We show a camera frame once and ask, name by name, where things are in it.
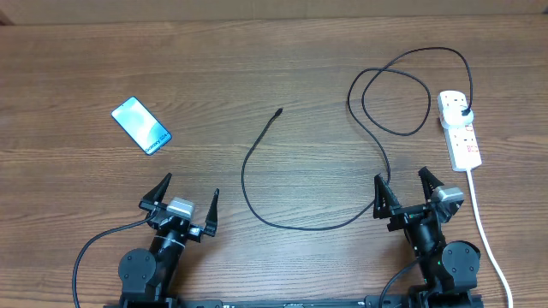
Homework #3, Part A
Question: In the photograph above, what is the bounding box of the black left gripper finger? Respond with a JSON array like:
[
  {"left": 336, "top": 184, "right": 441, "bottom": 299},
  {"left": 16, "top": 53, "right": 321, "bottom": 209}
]
[
  {"left": 205, "top": 188, "right": 219, "bottom": 229},
  {"left": 142, "top": 173, "right": 172, "bottom": 204}
]

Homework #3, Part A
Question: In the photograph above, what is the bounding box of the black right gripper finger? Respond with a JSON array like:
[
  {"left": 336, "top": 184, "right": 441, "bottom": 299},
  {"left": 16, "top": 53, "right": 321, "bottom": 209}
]
[
  {"left": 418, "top": 167, "right": 444, "bottom": 201},
  {"left": 373, "top": 175, "right": 402, "bottom": 214}
]

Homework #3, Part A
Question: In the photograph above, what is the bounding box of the blue Samsung Galaxy smartphone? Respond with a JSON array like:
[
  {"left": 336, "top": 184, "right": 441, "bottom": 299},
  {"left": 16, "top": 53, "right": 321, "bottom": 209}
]
[{"left": 110, "top": 97, "right": 172, "bottom": 156}]

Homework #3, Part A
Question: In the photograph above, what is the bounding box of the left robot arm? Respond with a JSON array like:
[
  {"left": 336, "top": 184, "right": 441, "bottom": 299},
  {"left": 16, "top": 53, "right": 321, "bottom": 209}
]
[{"left": 118, "top": 174, "right": 219, "bottom": 308}]

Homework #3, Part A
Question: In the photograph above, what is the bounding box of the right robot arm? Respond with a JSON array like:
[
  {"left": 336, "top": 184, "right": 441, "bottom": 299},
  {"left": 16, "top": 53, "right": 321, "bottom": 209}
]
[{"left": 365, "top": 167, "right": 484, "bottom": 308}]

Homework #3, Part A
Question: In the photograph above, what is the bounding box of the white charger plug adapter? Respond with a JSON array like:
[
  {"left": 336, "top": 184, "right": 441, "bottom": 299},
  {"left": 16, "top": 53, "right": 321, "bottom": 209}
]
[{"left": 440, "top": 106, "right": 474, "bottom": 130}]

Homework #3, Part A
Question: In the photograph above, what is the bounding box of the white power strip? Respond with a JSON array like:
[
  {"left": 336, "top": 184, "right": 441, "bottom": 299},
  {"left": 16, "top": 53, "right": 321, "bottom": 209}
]
[{"left": 437, "top": 91, "right": 482, "bottom": 172}]

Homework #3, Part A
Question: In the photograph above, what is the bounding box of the white power strip cord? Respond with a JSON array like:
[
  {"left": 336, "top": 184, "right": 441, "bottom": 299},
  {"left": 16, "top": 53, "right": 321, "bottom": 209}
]
[{"left": 465, "top": 169, "right": 515, "bottom": 308}]

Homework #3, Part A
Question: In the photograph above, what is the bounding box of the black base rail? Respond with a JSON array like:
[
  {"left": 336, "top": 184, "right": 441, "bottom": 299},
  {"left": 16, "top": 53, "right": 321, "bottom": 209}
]
[{"left": 102, "top": 294, "right": 485, "bottom": 308}]

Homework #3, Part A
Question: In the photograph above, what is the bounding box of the black USB charging cable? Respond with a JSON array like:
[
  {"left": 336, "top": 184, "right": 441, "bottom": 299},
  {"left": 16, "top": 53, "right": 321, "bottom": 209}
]
[{"left": 241, "top": 46, "right": 474, "bottom": 232}]

